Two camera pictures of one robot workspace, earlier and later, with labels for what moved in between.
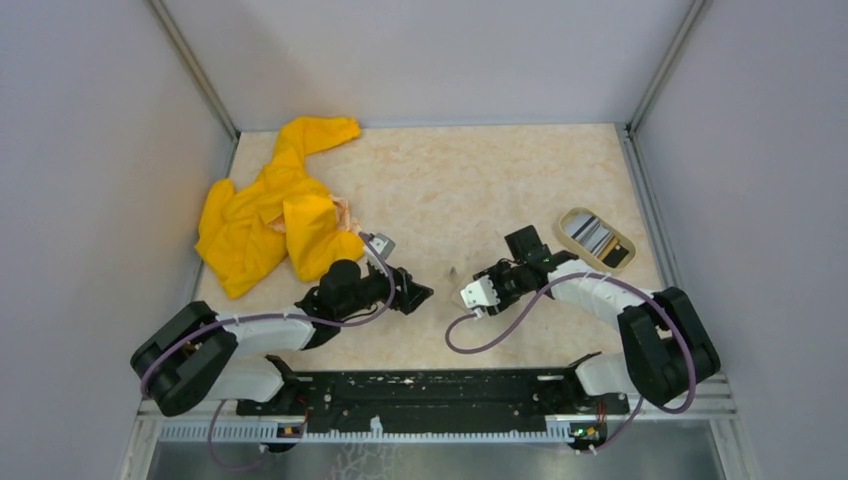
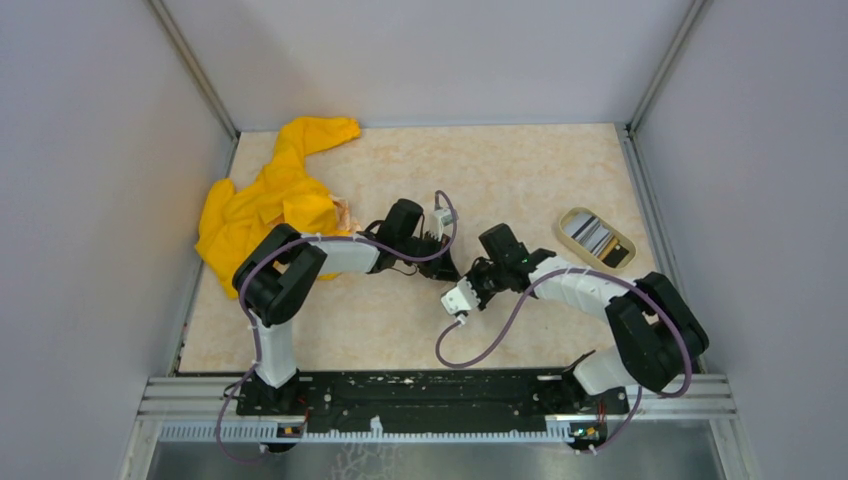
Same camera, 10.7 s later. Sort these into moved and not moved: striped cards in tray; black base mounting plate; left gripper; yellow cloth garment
Moved: left gripper
Not moved: black base mounting plate; striped cards in tray; yellow cloth garment
